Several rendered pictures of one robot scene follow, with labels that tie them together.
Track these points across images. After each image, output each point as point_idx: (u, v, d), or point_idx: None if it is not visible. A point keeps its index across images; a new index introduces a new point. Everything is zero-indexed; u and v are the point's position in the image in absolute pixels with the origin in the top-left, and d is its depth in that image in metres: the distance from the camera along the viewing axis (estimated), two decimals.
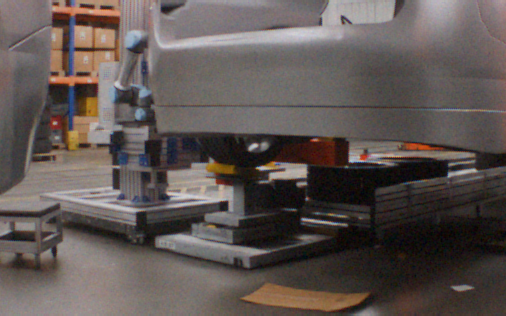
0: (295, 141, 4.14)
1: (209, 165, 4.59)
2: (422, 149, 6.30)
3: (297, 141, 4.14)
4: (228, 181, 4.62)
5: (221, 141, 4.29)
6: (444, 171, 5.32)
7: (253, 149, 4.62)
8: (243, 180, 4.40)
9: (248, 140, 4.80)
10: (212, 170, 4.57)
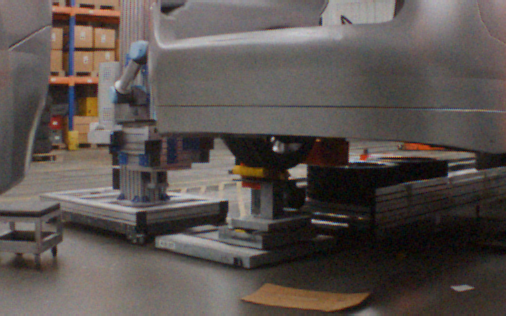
0: (295, 141, 4.14)
1: (236, 167, 4.43)
2: (422, 149, 6.30)
3: (297, 141, 4.14)
4: (255, 184, 4.45)
5: (250, 142, 4.13)
6: (444, 171, 5.32)
7: (281, 151, 4.45)
8: (272, 183, 4.24)
9: (275, 141, 4.63)
10: (239, 173, 4.41)
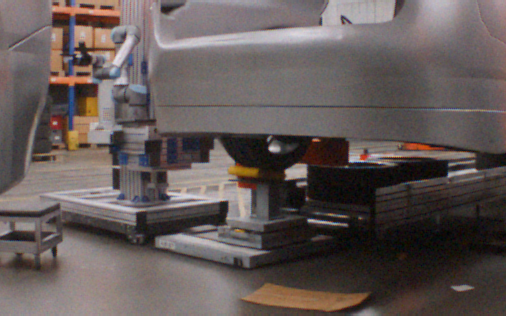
0: (295, 141, 4.14)
1: (232, 168, 4.41)
2: (422, 149, 6.30)
3: (297, 141, 4.14)
4: (251, 184, 4.43)
5: (246, 143, 4.11)
6: (444, 171, 5.32)
7: (277, 151, 4.43)
8: (268, 183, 4.22)
9: (271, 141, 4.62)
10: (235, 173, 4.39)
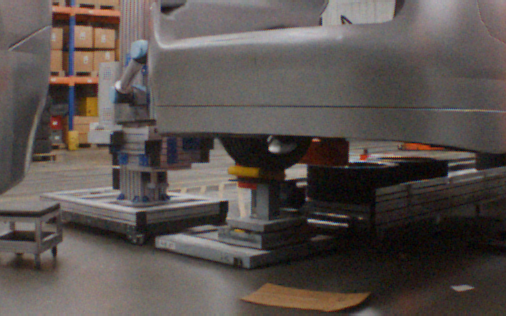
0: (295, 141, 4.14)
1: (232, 168, 4.41)
2: (422, 149, 6.30)
3: (297, 141, 4.14)
4: (251, 184, 4.43)
5: (246, 143, 4.11)
6: (444, 171, 5.32)
7: (277, 151, 4.43)
8: (268, 183, 4.22)
9: (271, 141, 4.62)
10: (235, 173, 4.39)
